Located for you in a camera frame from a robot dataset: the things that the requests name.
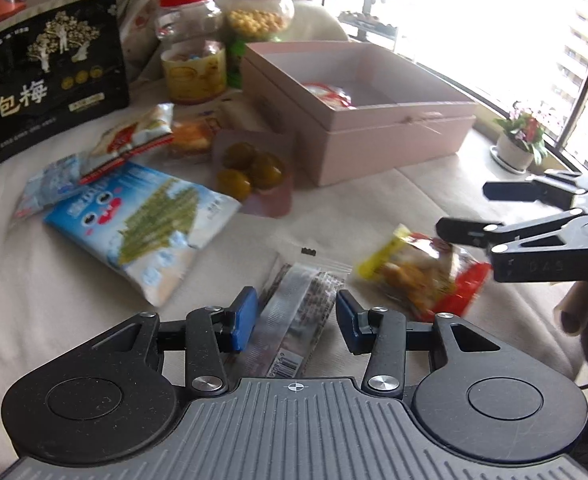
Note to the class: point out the yellow label snack jar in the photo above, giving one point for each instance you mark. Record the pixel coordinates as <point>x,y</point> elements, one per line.
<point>193,77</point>

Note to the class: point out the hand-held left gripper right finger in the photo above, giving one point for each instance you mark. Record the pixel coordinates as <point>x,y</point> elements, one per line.
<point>346,317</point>

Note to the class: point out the red lid clear jar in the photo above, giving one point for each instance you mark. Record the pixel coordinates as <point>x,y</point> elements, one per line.
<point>188,20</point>

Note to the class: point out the white red striped packet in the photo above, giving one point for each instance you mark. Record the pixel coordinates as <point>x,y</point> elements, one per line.
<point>133,132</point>

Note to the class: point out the small blue snack packet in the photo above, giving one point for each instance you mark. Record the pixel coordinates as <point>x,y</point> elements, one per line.
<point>48,185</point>

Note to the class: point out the orange pastry packet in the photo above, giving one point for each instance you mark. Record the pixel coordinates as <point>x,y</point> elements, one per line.
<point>191,137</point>

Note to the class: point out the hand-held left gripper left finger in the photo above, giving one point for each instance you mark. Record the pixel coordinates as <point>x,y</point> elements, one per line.
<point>246,317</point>

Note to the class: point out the green plum packet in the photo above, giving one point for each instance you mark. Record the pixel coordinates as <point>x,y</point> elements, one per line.
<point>246,170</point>

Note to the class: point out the yellow red snack packet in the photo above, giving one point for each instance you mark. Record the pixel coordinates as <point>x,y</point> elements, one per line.
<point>414,270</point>

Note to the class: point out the black plum snack bag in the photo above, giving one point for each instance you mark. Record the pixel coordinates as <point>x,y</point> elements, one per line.
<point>48,85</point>

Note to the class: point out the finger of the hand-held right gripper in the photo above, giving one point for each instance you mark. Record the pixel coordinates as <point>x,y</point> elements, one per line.
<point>461,232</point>
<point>509,190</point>

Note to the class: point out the pink cardboard box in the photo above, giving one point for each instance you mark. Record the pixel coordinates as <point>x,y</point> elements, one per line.
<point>384,140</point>

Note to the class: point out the shoe rack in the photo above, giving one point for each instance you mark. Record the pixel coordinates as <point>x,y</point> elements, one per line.
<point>369,20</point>

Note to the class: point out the potted flowering plant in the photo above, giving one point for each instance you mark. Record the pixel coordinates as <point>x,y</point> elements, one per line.
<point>511,152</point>

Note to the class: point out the blue white seaweed packet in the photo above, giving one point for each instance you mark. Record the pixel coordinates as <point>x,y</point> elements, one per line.
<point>148,220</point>

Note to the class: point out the green lid clear jar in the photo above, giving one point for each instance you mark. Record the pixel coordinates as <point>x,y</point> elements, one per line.
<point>259,20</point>

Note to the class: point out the red white snack packet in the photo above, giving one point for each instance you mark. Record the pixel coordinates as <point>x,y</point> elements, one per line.
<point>329,95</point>

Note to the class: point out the person's right hand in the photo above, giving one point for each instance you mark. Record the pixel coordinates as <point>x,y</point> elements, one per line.
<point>571,310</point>

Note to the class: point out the black window frame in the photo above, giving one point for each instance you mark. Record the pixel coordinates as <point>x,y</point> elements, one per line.
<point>581,100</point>

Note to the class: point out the clear dark snack packet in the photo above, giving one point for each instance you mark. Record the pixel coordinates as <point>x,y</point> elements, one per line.
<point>299,310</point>

